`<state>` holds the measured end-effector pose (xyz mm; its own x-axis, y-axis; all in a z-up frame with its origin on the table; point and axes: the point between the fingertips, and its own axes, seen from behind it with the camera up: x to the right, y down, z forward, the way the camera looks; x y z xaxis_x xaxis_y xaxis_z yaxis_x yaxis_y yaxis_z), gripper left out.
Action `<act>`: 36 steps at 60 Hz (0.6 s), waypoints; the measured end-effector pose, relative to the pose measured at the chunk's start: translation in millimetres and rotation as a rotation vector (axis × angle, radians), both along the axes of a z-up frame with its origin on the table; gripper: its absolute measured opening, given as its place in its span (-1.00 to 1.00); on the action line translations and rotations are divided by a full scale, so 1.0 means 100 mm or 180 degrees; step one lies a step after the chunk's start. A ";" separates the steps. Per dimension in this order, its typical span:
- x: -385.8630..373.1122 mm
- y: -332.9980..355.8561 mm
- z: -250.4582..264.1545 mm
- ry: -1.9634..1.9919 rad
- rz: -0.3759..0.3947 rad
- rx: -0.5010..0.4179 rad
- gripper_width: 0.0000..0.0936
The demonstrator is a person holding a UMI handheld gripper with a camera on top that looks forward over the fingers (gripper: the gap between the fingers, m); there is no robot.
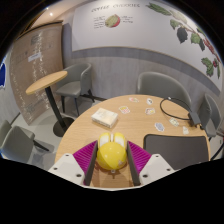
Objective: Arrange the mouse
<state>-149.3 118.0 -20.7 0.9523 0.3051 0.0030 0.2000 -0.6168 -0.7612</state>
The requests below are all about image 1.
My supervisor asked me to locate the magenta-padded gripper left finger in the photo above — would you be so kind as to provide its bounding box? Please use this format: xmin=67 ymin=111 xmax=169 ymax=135
xmin=48 ymin=140 xmax=100 ymax=187

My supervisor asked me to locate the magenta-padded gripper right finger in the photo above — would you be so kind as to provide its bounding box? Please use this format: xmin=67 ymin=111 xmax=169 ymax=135
xmin=126 ymin=140 xmax=176 ymax=187

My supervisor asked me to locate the yellow computer mouse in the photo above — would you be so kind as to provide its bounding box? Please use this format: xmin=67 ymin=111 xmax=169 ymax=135
xmin=96 ymin=131 xmax=129 ymax=174

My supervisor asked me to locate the small blue printed sticker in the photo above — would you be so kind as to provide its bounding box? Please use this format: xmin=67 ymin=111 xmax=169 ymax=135
xmin=154 ymin=122 xmax=166 ymax=133

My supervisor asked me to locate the grey upholstered chair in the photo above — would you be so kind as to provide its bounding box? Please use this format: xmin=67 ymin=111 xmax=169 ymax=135
xmin=135 ymin=71 xmax=193 ymax=108
xmin=198 ymin=93 xmax=224 ymax=161
xmin=0 ymin=125 xmax=51 ymax=164
xmin=0 ymin=119 xmax=36 ymax=149
xmin=54 ymin=62 xmax=96 ymax=116

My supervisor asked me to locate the small white box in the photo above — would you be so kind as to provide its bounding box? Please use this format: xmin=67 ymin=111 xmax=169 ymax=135
xmin=90 ymin=107 xmax=119 ymax=129

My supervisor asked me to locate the small black hub box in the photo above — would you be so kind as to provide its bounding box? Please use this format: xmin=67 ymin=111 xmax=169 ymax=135
xmin=188 ymin=111 xmax=202 ymax=127

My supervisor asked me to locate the round wooden side table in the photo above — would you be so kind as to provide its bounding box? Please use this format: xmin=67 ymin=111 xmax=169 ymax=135
xmin=25 ymin=70 xmax=77 ymax=138

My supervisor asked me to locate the long black cable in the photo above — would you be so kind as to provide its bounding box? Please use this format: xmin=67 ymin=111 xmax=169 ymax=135
xmin=159 ymin=96 xmax=196 ymax=122

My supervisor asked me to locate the brown wall board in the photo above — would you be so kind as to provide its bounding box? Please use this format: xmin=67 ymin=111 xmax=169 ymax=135
xmin=9 ymin=22 xmax=64 ymax=126

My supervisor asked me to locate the white plant wall mural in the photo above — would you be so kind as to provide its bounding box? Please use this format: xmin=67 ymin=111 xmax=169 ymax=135
xmin=71 ymin=0 xmax=224 ymax=81

